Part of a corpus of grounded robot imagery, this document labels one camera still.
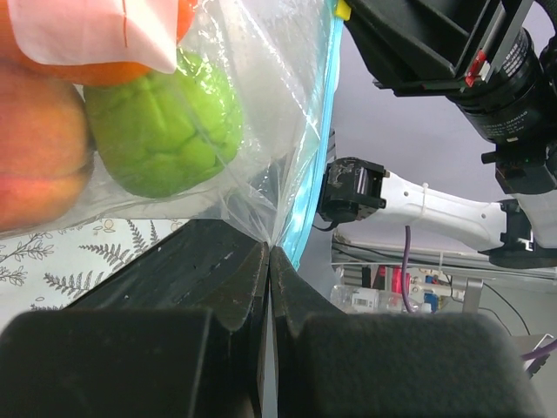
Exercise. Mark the peach toy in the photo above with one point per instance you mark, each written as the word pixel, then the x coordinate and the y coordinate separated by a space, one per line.
pixel 46 148

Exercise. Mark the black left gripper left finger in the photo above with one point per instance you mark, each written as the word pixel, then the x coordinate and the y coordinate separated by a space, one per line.
pixel 203 360

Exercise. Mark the green fruit toy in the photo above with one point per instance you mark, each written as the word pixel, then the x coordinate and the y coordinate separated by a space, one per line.
pixel 162 134

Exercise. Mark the orange fruit toy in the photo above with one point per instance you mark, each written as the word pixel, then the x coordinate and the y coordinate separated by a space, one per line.
pixel 93 43

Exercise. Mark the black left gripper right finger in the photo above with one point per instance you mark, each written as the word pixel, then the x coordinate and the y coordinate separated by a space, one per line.
pixel 335 364

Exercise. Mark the floral table mat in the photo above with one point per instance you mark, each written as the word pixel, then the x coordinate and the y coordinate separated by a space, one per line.
pixel 47 271

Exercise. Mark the clear plastic bottle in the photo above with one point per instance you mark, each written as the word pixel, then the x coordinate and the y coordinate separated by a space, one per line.
pixel 363 300

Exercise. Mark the clear zip top bag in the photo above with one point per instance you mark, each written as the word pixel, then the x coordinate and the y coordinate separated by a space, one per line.
pixel 283 60

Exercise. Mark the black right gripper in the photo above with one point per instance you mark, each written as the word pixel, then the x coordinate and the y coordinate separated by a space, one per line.
pixel 432 48

